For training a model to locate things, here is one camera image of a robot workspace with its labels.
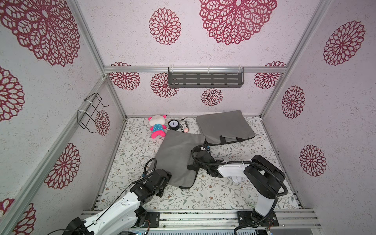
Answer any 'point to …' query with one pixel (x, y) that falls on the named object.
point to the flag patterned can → (184, 124)
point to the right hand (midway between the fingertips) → (192, 158)
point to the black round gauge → (174, 124)
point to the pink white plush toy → (158, 127)
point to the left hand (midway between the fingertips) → (170, 179)
